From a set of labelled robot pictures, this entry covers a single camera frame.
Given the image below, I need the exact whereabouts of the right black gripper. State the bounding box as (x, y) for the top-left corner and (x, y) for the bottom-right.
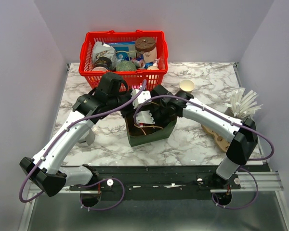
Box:
(143, 103), (171, 134)

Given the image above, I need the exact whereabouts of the green kraft paper bag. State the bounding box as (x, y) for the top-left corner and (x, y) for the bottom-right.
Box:
(121, 102), (177, 147)

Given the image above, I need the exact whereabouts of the red plastic shopping basket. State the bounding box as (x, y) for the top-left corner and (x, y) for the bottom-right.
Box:
(79, 30), (168, 90)

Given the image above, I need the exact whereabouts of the grey cylinder under left arm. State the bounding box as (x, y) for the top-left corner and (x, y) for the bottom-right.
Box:
(77, 129), (95, 147)

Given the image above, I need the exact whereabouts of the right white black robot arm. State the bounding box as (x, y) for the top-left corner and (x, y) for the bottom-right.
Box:
(151, 85), (258, 189)

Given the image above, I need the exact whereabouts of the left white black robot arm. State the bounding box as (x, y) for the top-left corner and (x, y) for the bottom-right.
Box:
(20, 72), (131, 197)

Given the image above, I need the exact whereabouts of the beige pump bottle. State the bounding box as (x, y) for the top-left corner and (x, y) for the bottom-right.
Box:
(146, 59), (159, 71)

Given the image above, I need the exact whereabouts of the green round sponge ball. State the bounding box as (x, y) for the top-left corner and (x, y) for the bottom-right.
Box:
(116, 60), (137, 72)

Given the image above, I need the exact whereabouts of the red bull drink can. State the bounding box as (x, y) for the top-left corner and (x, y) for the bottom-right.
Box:
(131, 58), (146, 68)

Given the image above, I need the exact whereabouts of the black label tub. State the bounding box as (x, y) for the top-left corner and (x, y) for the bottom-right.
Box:
(92, 57), (112, 72)

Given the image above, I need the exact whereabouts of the blue box in basket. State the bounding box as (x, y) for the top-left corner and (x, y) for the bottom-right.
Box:
(106, 41), (137, 60)

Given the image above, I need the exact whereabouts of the grey holder cup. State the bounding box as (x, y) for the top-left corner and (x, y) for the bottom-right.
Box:
(224, 107), (239, 118)

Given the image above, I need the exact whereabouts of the cork lid beige jar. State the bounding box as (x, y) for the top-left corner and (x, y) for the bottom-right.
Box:
(135, 37), (157, 63)

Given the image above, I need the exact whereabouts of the stack of pulp cup carriers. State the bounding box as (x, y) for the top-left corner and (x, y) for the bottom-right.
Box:
(201, 125), (230, 153)

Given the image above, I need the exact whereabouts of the silver snack bag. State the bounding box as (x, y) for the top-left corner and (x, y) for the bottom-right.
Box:
(92, 41), (118, 71)

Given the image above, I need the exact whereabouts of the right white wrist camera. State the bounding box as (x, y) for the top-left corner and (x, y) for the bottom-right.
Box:
(136, 110), (155, 125)

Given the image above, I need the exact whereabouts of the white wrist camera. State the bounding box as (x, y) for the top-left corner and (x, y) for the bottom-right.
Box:
(136, 110), (155, 125)
(131, 89), (151, 109)

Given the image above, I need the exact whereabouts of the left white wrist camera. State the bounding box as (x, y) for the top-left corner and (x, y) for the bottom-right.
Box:
(131, 89), (151, 109)

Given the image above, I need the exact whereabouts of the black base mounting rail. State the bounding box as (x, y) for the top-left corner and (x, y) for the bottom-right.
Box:
(70, 166), (241, 201)

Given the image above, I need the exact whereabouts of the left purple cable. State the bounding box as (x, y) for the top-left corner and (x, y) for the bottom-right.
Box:
(18, 79), (147, 212)

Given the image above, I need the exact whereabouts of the purple cable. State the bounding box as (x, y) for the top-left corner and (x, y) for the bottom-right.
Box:
(132, 95), (275, 209)
(18, 79), (147, 212)

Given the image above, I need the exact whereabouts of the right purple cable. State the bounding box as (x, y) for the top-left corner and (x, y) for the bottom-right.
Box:
(132, 95), (275, 209)

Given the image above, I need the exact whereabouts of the aluminium frame rail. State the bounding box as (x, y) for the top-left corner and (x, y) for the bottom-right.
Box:
(30, 170), (286, 193)

